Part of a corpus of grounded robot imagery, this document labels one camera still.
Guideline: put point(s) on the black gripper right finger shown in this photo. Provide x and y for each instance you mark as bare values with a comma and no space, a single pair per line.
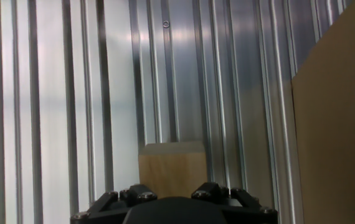
221,193

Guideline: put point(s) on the light wooden cube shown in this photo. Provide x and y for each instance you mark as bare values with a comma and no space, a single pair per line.
172,171

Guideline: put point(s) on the brown cardboard board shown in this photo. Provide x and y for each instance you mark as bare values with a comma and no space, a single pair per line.
336,124

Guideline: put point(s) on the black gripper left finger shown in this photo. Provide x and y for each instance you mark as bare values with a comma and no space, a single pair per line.
134,194

